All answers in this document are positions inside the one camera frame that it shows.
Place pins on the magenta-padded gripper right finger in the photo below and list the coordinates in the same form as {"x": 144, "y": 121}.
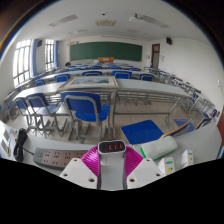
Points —
{"x": 143, "y": 171}

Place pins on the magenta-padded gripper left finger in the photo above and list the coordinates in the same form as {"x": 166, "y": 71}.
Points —
{"x": 77, "y": 171}

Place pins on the white charger block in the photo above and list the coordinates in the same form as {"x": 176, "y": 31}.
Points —
{"x": 112, "y": 166}

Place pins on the small white box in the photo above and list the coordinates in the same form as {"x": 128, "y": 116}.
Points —
{"x": 187, "y": 158}
{"x": 166, "y": 165}

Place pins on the grey power strip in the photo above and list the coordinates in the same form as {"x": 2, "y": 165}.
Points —
{"x": 56, "y": 156}

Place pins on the white rolled cloth, green edge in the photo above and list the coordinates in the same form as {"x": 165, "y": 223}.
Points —
{"x": 160, "y": 146}

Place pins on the blue folding chair, wooden back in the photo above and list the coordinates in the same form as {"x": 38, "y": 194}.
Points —
{"x": 141, "y": 130}

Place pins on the long grey classroom desk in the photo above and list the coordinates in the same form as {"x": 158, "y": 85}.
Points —
{"x": 146, "y": 87}

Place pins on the framed landscape picture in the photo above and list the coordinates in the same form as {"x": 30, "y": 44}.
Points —
{"x": 90, "y": 81}

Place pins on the group of blue classroom chairs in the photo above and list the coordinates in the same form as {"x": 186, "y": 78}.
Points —
{"x": 100, "y": 68}

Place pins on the orange wooden lectern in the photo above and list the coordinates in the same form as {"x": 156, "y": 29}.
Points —
{"x": 106, "y": 59}

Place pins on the brown door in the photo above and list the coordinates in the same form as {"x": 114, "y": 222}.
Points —
{"x": 155, "y": 56}

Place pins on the narrow window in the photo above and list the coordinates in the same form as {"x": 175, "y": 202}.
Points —
{"x": 49, "y": 54}

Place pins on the large window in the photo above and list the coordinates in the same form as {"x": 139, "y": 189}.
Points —
{"x": 22, "y": 61}

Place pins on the green chalkboard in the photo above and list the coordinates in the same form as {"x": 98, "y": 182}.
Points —
{"x": 106, "y": 51}

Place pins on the group of ceiling lights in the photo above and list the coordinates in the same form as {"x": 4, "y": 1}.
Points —
{"x": 106, "y": 25}

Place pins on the ceiling air conditioner vent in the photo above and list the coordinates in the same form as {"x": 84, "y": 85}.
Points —
{"x": 106, "y": 22}

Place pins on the white ceiling projector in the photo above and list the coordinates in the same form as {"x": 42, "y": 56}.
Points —
{"x": 134, "y": 18}

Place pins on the blue chair, grey metal frame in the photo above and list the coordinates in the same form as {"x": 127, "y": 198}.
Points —
{"x": 41, "y": 106}
{"x": 20, "y": 105}
{"x": 83, "y": 108}

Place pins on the black wall speaker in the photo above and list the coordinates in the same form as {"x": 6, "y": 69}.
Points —
{"x": 39, "y": 43}
{"x": 169, "y": 41}

